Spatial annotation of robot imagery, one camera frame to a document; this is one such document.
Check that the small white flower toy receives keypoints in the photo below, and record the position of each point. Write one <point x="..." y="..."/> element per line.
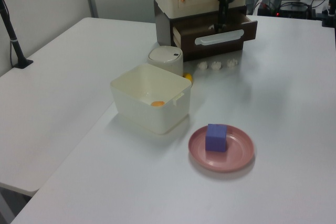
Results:
<point x="232" y="63"/>
<point x="203" y="65"/>
<point x="216" y="65"/>

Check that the dark brown drawer cabinet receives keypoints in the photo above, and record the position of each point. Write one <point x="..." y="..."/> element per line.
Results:
<point x="162" y="27"/>

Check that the yellow toy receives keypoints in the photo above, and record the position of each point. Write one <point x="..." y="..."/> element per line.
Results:
<point x="188" y="77"/>

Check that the orange round toy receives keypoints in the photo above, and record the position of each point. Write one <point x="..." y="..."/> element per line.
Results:
<point x="157" y="103"/>

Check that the black electronics box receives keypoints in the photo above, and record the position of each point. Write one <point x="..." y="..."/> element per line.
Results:
<point x="288" y="10"/>

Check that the small white trash bin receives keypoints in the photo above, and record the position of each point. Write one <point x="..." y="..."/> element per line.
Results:
<point x="166" y="60"/>

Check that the cream plastic storage box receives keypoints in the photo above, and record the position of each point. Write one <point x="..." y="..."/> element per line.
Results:
<point x="160" y="117"/>

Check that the purple cube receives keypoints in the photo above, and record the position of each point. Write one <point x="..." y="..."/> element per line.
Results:
<point x="215" y="141"/>

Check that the pink plate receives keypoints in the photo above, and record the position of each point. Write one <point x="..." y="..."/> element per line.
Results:
<point x="231" y="159"/>

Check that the black clamp mount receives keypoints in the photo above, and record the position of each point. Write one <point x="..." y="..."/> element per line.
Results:
<point x="329" y="15"/>

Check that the black camera stand pole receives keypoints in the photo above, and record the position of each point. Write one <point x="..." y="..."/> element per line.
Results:
<point x="10" y="32"/>

